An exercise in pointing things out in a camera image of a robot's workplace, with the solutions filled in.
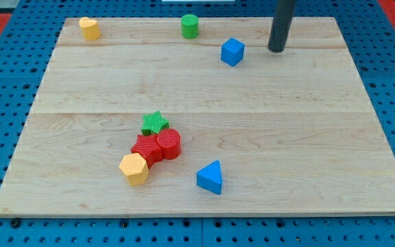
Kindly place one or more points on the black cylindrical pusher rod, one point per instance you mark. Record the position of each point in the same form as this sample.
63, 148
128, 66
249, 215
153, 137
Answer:
281, 24

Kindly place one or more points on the yellow hexagon block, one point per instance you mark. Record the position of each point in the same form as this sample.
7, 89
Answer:
134, 168

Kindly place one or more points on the blue triangle block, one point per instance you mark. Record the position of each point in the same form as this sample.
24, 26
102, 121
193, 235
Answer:
210, 178

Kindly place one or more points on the wooden board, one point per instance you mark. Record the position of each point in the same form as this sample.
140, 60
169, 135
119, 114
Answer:
295, 133

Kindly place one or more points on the green star block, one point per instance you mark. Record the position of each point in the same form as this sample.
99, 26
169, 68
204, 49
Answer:
153, 123

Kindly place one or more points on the red star block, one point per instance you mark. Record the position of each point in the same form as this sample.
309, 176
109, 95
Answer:
148, 148

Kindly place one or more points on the green cylinder block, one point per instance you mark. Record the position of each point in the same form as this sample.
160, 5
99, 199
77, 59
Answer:
189, 26

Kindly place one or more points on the blue cube block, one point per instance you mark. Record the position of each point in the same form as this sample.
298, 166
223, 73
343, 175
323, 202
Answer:
232, 52

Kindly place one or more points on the red cylinder block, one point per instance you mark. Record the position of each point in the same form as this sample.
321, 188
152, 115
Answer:
169, 140

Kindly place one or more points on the yellow heart block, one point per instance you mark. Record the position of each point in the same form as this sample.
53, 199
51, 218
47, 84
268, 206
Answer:
90, 28

